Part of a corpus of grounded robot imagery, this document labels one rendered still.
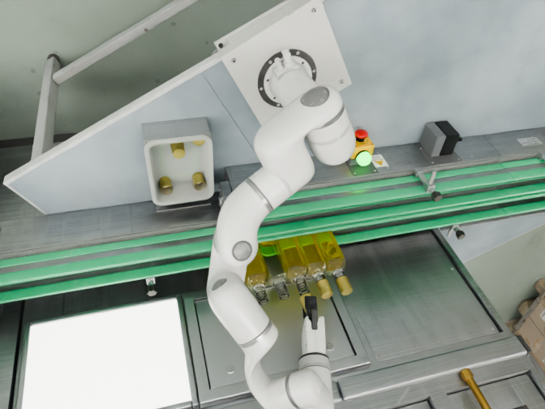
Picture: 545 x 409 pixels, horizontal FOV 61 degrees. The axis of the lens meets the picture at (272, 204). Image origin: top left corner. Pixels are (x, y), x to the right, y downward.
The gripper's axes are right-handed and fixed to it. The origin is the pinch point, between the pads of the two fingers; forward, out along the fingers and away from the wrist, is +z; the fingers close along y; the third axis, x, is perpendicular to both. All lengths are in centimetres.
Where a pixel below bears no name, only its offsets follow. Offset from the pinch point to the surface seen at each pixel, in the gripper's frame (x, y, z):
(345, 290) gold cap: -10.2, 0.9, 5.3
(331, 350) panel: -7.2, -12.6, -5.5
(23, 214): 95, -16, 45
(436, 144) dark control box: -40, 21, 47
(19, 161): 107, -16, 73
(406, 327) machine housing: -31.6, -15.9, 4.6
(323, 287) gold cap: -3.9, 1.5, 5.5
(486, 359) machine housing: -51, -13, -7
